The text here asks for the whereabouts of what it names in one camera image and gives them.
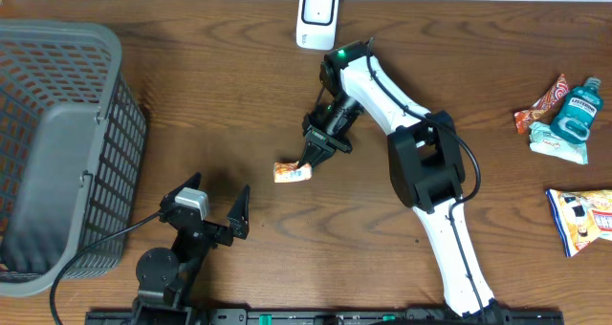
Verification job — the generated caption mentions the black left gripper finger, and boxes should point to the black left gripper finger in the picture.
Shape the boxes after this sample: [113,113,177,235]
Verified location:
[160,172,201,208]
[227,185,251,240]

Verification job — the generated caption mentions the grey plastic shopping basket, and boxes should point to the grey plastic shopping basket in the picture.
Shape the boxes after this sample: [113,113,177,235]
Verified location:
[1,19,147,297]

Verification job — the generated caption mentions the small orange tissue pack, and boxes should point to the small orange tissue pack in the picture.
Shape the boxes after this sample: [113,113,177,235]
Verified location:
[273,162,313,184]

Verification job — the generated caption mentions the orange red snack bar wrapper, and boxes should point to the orange red snack bar wrapper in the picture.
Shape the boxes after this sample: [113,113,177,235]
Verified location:
[514,74,569,134]

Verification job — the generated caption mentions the yellow chips snack bag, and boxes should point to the yellow chips snack bag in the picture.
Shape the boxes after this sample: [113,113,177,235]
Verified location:
[545,189,611,257]

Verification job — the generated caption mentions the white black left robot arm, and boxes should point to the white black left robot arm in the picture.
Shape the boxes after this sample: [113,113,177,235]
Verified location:
[127,172,251,325]

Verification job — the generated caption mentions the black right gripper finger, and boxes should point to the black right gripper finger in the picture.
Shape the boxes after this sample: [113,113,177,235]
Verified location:
[310,145,337,168]
[297,141,319,168]

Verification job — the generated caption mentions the white barcode scanner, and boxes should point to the white barcode scanner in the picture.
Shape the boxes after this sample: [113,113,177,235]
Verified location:
[295,0,339,51]

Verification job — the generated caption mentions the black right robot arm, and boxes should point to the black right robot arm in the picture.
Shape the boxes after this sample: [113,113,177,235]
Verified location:
[298,40,494,322]

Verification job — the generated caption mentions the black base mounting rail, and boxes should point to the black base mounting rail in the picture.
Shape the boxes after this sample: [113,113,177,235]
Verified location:
[84,305,564,325]

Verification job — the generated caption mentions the pale green snack packet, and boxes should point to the pale green snack packet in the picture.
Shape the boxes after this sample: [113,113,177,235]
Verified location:
[529,121,588,165]

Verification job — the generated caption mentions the teal Listerine mouthwash bottle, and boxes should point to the teal Listerine mouthwash bottle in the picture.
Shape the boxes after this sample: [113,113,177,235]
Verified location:
[550,76,603,144]

